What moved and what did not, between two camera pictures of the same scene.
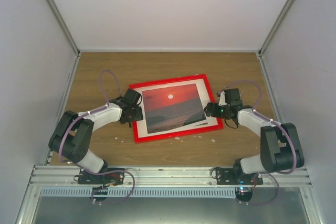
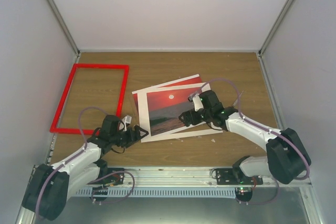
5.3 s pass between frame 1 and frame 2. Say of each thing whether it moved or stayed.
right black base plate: stayed
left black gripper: moved
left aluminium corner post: stayed
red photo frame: moved
